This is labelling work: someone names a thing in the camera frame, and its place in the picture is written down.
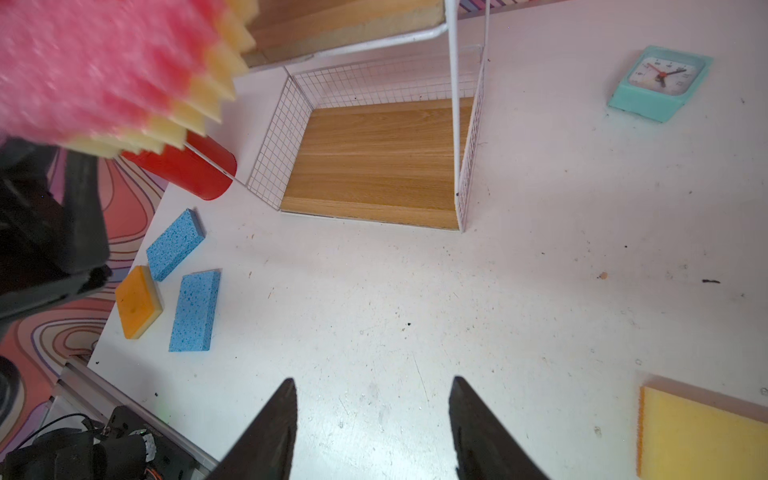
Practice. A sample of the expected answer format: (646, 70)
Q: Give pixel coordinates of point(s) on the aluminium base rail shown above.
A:
(80, 394)

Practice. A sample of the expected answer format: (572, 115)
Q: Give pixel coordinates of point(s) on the orange yellow rectangular sponge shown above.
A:
(138, 302)

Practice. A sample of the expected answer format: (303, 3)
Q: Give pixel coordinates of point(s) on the blue rectangular sponge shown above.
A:
(174, 245)
(195, 312)

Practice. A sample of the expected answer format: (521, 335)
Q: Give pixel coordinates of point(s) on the red cylindrical cup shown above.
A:
(202, 168)

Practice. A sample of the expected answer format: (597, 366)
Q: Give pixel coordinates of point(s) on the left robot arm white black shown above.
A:
(79, 453)

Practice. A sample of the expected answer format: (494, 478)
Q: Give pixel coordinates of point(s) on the yellow pink smiley sponge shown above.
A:
(103, 77)

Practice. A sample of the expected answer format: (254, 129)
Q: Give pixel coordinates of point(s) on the mint square alarm clock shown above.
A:
(660, 83)

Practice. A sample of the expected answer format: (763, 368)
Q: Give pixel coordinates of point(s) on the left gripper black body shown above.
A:
(52, 251)

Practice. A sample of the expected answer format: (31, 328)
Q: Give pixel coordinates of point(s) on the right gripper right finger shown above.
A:
(484, 448)

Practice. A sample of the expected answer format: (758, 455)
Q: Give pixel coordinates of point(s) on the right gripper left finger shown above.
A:
(265, 449)

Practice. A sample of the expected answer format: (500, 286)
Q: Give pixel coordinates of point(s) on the white wire wooden shelf rack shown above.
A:
(378, 115)

